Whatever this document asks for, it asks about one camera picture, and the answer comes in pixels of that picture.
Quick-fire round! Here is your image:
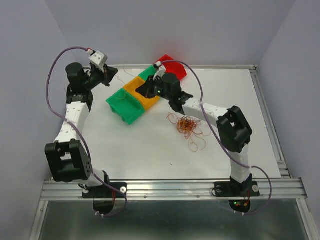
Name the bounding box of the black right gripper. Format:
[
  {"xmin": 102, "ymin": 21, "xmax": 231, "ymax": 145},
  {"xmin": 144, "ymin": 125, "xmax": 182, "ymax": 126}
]
[{"xmin": 134, "ymin": 75, "xmax": 172, "ymax": 101}]

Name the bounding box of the orange wire bundle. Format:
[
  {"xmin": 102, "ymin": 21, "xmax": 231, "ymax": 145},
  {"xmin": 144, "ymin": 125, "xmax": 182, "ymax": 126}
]
[{"xmin": 166, "ymin": 111, "xmax": 212, "ymax": 153}]

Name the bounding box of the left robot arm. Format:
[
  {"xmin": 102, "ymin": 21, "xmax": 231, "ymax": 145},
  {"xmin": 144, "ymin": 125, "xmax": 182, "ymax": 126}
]
[{"xmin": 44, "ymin": 62, "xmax": 118, "ymax": 197}]

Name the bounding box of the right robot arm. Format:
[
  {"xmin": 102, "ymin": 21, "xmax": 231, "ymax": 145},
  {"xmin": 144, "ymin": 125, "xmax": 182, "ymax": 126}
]
[{"xmin": 135, "ymin": 73, "xmax": 253, "ymax": 195}]

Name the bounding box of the yellow plastic bin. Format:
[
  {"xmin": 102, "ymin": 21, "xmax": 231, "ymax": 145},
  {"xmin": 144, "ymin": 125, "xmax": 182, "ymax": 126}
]
[{"xmin": 123, "ymin": 76, "xmax": 162, "ymax": 112}]

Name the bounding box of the green plastic bin near red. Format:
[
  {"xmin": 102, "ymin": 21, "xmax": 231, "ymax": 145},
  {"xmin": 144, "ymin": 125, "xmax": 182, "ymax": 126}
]
[{"xmin": 138, "ymin": 65, "xmax": 156, "ymax": 81}]

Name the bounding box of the green plastic bin front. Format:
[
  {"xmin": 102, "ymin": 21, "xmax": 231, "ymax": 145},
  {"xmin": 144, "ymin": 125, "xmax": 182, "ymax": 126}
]
[{"xmin": 106, "ymin": 88, "xmax": 145, "ymax": 125}]

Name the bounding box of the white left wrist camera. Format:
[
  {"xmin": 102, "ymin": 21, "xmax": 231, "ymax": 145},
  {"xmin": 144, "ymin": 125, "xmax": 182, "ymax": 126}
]
[{"xmin": 85, "ymin": 48, "xmax": 108, "ymax": 73}]

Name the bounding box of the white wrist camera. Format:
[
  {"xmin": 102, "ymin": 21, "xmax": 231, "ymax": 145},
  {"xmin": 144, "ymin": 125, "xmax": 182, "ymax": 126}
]
[
  {"xmin": 153, "ymin": 61, "xmax": 167, "ymax": 81},
  {"xmin": 85, "ymin": 48, "xmax": 108, "ymax": 73}
]

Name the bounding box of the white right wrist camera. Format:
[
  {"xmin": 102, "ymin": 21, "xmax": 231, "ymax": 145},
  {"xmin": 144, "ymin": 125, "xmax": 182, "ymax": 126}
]
[{"xmin": 153, "ymin": 61, "xmax": 167, "ymax": 81}]

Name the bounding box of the aluminium back rail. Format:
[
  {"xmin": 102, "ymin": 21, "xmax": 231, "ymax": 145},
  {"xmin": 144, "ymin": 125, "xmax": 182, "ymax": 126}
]
[{"xmin": 110, "ymin": 64, "xmax": 258, "ymax": 70}]

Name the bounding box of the aluminium rail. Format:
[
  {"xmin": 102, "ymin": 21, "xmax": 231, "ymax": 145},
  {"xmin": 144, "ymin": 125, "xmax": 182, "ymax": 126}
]
[
  {"xmin": 40, "ymin": 178, "xmax": 308, "ymax": 202},
  {"xmin": 110, "ymin": 64, "xmax": 258, "ymax": 70},
  {"xmin": 249, "ymin": 65, "xmax": 292, "ymax": 179}
]

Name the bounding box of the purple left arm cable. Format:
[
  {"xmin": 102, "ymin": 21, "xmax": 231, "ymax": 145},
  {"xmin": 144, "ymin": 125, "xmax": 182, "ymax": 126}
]
[{"xmin": 46, "ymin": 46, "xmax": 128, "ymax": 218}]

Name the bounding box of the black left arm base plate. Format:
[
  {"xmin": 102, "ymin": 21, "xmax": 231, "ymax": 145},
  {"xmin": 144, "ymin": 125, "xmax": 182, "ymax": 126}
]
[{"xmin": 82, "ymin": 182, "xmax": 127, "ymax": 199}]

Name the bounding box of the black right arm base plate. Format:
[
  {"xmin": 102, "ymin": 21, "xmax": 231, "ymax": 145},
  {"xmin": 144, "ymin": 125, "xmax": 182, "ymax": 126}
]
[{"xmin": 211, "ymin": 181, "xmax": 260, "ymax": 198}]

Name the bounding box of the aluminium right side rail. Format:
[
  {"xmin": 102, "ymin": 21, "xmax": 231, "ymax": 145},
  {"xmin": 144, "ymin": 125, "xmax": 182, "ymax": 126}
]
[{"xmin": 249, "ymin": 65, "xmax": 292, "ymax": 179}]

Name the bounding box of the aluminium front rail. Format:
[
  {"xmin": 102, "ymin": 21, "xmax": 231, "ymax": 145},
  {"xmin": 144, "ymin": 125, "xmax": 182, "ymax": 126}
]
[{"xmin": 40, "ymin": 178, "xmax": 308, "ymax": 202}]

